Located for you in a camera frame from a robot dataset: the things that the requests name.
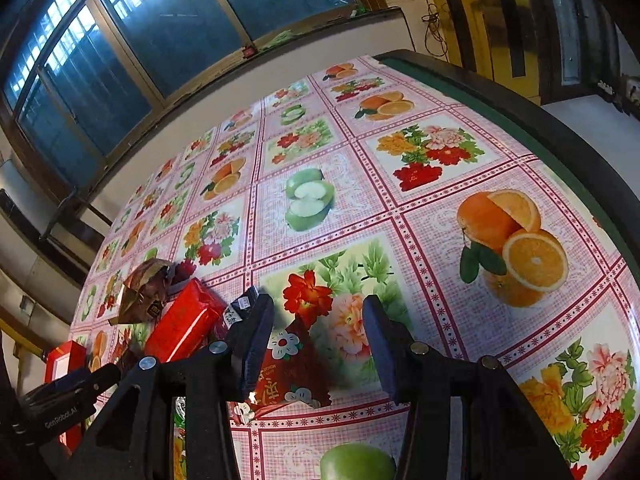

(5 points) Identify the long red snack pack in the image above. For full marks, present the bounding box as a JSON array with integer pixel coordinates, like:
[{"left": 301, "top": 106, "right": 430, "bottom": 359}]
[{"left": 143, "top": 280, "right": 227, "bottom": 363}]

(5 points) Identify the red flower snack packet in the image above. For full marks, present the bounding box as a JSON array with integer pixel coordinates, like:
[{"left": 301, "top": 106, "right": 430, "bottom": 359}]
[{"left": 247, "top": 316, "right": 331, "bottom": 412}]

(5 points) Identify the brown gold snack packet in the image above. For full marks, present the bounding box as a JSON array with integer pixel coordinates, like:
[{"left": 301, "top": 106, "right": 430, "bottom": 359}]
[{"left": 108, "top": 258, "right": 175, "bottom": 325}]

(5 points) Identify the dark purple snack packet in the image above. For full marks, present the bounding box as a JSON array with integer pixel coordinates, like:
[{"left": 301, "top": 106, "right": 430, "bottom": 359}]
[{"left": 221, "top": 285, "right": 259, "bottom": 330}]

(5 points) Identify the red gift box tray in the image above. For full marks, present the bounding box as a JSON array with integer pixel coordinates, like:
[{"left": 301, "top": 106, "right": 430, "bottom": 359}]
[{"left": 43, "top": 340, "right": 88, "bottom": 454}]

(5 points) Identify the silver tower air conditioner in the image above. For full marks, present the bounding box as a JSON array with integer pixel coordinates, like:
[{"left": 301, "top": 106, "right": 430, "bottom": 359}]
[{"left": 1, "top": 159, "right": 96, "bottom": 324}]

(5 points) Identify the dark wooden chair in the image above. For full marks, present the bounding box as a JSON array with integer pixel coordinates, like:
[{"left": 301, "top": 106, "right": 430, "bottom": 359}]
[{"left": 39, "top": 186, "right": 113, "bottom": 245}]

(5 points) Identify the floral fruit pattern tablecloth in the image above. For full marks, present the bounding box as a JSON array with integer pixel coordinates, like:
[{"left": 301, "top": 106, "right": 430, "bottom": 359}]
[{"left": 70, "top": 52, "right": 639, "bottom": 479}]

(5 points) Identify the wooden framed window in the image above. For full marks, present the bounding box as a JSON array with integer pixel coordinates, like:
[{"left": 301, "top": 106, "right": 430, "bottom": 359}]
[{"left": 1, "top": 0, "right": 386, "bottom": 200}]

